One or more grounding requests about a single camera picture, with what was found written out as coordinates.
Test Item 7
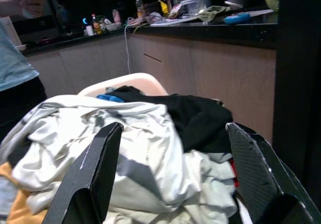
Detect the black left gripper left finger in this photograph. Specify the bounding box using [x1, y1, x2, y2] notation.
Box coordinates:
[44, 122, 124, 224]

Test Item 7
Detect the pink cup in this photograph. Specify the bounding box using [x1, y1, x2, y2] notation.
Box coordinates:
[112, 9, 122, 25]

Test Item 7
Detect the yellow packet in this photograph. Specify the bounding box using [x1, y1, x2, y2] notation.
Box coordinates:
[159, 0, 170, 17]

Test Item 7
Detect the red garment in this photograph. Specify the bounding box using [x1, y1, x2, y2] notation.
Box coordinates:
[229, 158, 239, 187]

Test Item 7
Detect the blue garment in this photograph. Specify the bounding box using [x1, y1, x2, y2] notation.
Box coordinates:
[96, 94, 125, 103]

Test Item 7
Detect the white crumpled garment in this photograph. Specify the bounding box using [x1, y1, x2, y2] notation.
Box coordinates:
[0, 94, 239, 224]

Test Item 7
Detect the black tall panel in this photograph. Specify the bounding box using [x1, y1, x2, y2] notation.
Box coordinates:
[272, 0, 321, 209]

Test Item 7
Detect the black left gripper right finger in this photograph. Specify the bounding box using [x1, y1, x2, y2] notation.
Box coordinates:
[225, 122, 321, 224]

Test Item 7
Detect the blue plastic object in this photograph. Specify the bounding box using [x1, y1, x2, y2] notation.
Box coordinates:
[224, 12, 251, 25]

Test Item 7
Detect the person's hand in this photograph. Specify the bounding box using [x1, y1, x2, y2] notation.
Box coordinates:
[11, 0, 47, 19]

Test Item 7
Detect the black garment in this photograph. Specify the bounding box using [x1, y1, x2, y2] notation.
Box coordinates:
[110, 85, 235, 154]

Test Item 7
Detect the white power cable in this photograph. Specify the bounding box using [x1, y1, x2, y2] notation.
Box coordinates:
[124, 23, 133, 74]

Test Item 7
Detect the orange garment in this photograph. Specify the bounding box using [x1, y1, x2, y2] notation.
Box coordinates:
[0, 162, 48, 224]

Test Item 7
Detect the beige plastic laundry basket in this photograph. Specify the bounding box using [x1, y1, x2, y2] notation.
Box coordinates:
[77, 72, 169, 97]

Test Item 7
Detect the clear bottle with yellow liquid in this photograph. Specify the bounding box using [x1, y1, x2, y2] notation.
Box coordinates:
[135, 0, 145, 19]

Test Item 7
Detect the wooden kitchen counter cabinet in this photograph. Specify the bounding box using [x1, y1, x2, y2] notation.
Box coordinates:
[25, 20, 278, 144]

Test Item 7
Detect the person in light blue shirt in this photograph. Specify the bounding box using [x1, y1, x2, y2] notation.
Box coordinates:
[0, 0, 48, 141]

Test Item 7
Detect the green cloth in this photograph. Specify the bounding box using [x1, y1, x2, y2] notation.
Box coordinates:
[198, 5, 231, 24]

